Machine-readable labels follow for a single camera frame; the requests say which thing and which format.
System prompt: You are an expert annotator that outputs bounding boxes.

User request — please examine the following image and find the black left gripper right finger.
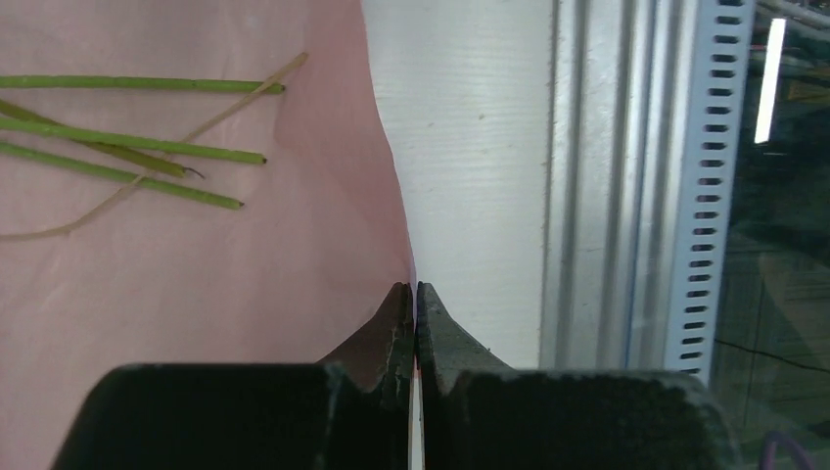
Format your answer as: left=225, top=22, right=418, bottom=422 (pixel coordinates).
left=416, top=283, right=740, bottom=469

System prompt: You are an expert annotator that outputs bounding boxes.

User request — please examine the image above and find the peach fake rose stem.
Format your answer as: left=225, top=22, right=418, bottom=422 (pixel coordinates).
left=1, top=142, right=245, bottom=211

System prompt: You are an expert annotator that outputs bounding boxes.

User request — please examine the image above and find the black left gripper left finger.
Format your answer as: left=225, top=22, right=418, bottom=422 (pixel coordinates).
left=53, top=283, right=414, bottom=469

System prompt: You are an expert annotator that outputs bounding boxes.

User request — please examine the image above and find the pink wrapping paper sheet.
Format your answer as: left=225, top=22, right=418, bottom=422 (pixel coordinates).
left=1, top=1, right=411, bottom=469

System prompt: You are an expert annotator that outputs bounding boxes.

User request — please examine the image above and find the white slotted cable duct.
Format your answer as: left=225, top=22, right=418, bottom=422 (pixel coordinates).
left=664, top=1, right=755, bottom=383

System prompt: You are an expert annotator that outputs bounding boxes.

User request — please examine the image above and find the aluminium mounting rail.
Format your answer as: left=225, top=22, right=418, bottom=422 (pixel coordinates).
left=539, top=1, right=703, bottom=369

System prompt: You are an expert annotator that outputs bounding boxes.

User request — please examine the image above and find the white fake rose stem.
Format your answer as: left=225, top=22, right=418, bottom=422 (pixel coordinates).
left=1, top=75, right=260, bottom=94

